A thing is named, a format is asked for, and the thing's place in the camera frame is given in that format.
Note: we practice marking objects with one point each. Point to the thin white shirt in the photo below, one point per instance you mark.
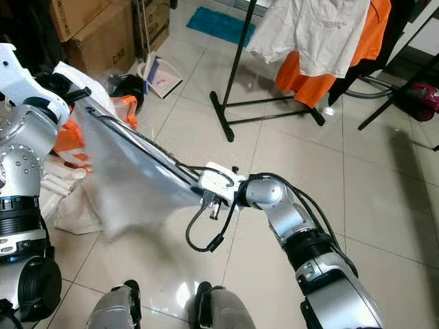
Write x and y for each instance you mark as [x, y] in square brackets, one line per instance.
[130, 185]

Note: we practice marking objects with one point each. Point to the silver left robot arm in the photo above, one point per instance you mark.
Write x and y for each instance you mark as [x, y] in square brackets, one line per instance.
[27, 164]

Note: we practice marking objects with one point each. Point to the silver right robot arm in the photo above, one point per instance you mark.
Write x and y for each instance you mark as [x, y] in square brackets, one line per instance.
[281, 212]

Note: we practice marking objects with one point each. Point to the orange white shopping bag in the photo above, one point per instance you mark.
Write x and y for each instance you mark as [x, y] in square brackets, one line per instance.
[68, 140]

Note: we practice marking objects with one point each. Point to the cardboard box with C/NO print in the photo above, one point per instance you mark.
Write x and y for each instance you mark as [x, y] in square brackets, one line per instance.
[110, 48]

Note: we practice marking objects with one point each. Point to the black plastic bag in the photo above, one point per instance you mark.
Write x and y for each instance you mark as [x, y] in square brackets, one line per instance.
[127, 86]

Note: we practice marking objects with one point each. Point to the plain cardboard box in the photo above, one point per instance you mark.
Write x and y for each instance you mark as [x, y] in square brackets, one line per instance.
[75, 17]

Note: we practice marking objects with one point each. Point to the grey right robot leg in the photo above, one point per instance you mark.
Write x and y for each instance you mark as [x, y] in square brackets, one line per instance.
[236, 310]

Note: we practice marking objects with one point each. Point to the grey robot leg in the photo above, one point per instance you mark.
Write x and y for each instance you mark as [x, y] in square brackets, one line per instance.
[116, 308]
[236, 310]

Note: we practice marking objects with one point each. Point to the cardboard box with round logo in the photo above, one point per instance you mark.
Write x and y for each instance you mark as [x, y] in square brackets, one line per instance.
[154, 24]

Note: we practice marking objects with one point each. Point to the grey left robot leg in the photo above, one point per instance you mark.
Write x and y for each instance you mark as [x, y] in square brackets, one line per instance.
[116, 308]

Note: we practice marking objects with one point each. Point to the orange shirt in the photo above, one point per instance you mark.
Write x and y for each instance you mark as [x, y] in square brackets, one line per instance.
[302, 86]

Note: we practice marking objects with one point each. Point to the teal floor mat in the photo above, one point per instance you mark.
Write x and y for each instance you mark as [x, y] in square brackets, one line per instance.
[212, 24]

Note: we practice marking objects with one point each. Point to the off-white pocketed garment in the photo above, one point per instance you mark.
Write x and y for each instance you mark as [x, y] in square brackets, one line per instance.
[309, 34]

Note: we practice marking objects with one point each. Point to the pink vacuum cleaner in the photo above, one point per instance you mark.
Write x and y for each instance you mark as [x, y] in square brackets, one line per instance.
[425, 99]

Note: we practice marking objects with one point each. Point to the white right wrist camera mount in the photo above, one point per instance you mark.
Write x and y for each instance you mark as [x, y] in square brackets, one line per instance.
[219, 179]

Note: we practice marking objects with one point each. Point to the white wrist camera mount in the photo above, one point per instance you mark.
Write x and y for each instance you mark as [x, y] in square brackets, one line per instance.
[219, 179]
[17, 75]

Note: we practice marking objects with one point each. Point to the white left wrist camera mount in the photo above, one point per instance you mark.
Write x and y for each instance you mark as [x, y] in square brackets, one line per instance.
[17, 75]

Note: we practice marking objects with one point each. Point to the black clothes rack silver rail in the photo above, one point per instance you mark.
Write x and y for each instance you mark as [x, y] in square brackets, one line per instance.
[225, 116]

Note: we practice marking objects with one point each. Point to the white plastic pipe frame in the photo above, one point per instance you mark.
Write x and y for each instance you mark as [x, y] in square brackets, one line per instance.
[62, 184]

